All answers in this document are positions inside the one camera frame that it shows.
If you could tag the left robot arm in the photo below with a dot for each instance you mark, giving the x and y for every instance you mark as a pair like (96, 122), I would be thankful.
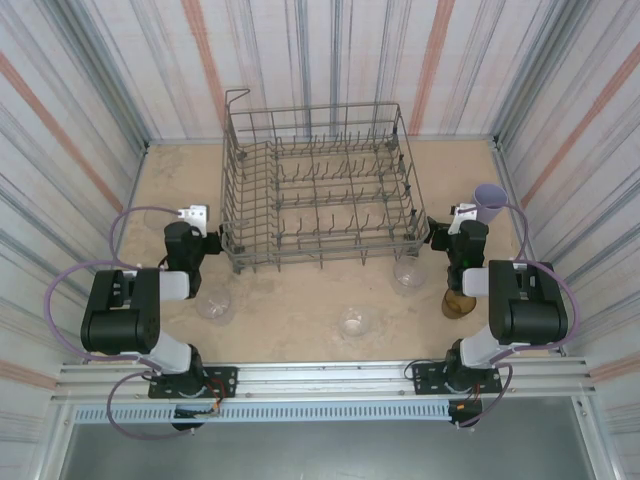
(115, 320)

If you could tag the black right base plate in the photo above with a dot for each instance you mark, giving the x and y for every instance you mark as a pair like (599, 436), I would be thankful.
(425, 375)

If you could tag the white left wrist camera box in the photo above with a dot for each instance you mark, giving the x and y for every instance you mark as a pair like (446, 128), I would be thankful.
(194, 217)

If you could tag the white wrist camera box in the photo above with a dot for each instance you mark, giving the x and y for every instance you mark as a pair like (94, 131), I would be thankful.
(194, 217)
(460, 217)

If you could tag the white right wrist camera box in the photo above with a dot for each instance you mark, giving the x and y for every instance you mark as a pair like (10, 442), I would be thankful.
(460, 217)

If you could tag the amber textured cup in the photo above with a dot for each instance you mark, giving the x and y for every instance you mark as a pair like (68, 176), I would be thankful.
(456, 307)

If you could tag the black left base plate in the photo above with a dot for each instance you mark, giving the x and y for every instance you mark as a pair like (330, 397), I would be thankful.
(225, 375)

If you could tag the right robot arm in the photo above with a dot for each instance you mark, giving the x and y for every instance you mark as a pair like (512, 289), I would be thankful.
(530, 310)

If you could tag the aluminium mounting rail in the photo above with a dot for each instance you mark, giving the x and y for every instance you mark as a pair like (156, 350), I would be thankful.
(325, 372)

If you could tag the lilac plastic cup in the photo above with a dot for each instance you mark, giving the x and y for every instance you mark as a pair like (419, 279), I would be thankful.
(492, 216)

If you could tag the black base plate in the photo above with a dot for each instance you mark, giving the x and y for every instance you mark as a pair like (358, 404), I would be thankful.
(225, 375)
(425, 375)

